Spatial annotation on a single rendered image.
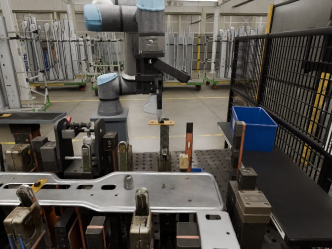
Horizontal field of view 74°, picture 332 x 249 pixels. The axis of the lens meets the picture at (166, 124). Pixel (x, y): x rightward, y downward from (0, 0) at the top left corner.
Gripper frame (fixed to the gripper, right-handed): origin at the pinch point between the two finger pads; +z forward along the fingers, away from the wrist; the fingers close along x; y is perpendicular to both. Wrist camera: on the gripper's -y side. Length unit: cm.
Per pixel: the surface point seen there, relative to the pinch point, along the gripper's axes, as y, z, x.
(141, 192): 5.3, 15.5, 18.0
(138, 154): 22, 57, -83
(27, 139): 67, 20, -30
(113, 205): 15.9, 26.7, 9.6
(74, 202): 29.4, 26.8, 8.0
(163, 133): 0.0, 11.8, -15.4
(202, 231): -11.4, 27.2, 20.1
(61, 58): 365, 17, -709
